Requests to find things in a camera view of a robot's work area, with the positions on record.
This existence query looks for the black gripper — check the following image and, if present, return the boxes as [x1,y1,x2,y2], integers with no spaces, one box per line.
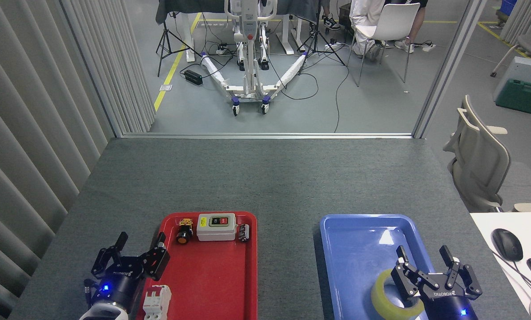
[84,232,171,314]
[390,245,483,320]

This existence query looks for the yellow tape roll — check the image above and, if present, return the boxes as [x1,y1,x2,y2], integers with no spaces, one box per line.
[371,269,426,320]

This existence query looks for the white circuit breaker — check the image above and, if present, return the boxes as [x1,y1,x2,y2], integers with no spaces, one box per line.
[143,285,172,320]

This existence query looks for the white desk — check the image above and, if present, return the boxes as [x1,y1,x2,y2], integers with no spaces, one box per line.
[470,212,531,320]

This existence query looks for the red plastic tray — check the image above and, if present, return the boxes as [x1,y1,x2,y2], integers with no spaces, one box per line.
[137,211,258,320]

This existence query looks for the black computer mouse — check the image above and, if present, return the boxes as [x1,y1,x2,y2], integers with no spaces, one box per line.
[491,228,524,262]

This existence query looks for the blue plastic tray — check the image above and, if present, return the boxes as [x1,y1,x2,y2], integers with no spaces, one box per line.
[319,214,456,320]

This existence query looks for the beige office chair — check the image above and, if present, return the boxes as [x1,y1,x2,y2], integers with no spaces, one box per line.
[442,94,531,213]

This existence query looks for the beige vertical blinds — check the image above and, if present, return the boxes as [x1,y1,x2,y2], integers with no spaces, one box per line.
[0,0,156,320]

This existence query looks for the black power adapter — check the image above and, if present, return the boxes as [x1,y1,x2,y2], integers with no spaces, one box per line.
[184,69,204,86]

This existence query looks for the green plastic case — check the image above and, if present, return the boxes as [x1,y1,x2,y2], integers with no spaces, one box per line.
[495,79,531,115]

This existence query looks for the grey white box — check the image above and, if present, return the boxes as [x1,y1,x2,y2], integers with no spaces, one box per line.
[492,56,531,103]

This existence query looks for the black tripod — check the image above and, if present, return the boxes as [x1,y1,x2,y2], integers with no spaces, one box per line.
[298,0,346,75]
[156,11,202,77]

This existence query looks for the white stand on wheels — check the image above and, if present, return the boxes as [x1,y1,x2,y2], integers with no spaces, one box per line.
[200,0,308,117]

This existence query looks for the person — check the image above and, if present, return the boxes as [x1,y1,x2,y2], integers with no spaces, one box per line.
[349,0,387,60]
[309,0,342,37]
[383,0,428,54]

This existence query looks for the white plastic chair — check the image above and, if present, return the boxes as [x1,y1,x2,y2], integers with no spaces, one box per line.
[346,2,421,87]

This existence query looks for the blue bin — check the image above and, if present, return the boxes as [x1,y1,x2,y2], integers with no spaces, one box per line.
[497,0,519,20]

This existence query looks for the black mouse cable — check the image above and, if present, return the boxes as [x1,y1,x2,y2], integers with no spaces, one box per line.
[490,247,531,299]

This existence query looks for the grey switch box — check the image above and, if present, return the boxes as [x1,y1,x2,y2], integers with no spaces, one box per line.
[197,213,237,242]

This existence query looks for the silver rail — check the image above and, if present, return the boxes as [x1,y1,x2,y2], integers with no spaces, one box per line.
[122,132,414,139]

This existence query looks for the black floor cable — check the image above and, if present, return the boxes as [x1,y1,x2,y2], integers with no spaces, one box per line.
[334,62,351,133]

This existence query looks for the silver post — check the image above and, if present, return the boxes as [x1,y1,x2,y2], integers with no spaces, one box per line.
[412,0,488,139]

